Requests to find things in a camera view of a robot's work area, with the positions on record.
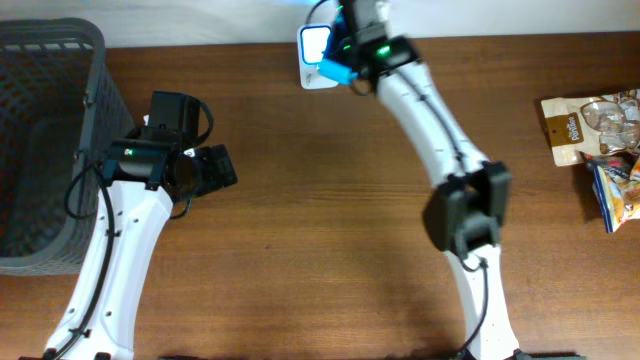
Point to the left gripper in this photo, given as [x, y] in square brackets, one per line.
[216, 166]

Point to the white barcode scanner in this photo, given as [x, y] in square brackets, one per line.
[312, 40]

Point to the yellow snack bag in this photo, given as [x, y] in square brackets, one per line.
[618, 198]

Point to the dark red snack packet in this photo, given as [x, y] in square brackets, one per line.
[618, 165]

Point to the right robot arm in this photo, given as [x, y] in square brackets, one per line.
[467, 208]

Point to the teal mouthwash bottle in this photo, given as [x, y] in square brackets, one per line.
[337, 63]

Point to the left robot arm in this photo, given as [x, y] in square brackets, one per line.
[141, 178]

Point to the orange snack packet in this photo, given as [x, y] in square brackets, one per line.
[635, 171]

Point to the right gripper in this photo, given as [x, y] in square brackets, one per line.
[342, 47]

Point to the beige cookie pouch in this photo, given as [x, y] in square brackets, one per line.
[596, 126]

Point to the grey plastic mesh basket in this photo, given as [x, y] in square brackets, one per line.
[60, 111]

